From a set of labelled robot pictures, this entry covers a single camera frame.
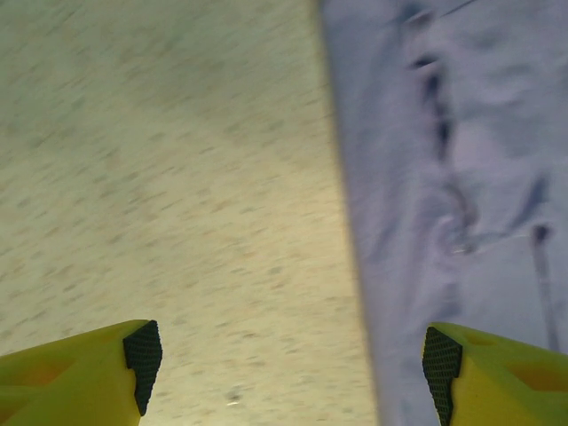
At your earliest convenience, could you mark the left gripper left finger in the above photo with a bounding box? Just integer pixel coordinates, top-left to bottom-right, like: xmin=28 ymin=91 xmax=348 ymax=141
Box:
xmin=0 ymin=319 xmax=163 ymax=426

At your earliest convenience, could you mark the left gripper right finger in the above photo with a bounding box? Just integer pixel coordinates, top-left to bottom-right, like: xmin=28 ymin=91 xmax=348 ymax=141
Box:
xmin=421 ymin=322 xmax=568 ymax=426

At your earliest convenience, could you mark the purple printed t-shirt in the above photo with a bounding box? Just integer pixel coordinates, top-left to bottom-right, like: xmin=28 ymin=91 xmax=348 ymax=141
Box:
xmin=317 ymin=0 xmax=568 ymax=426

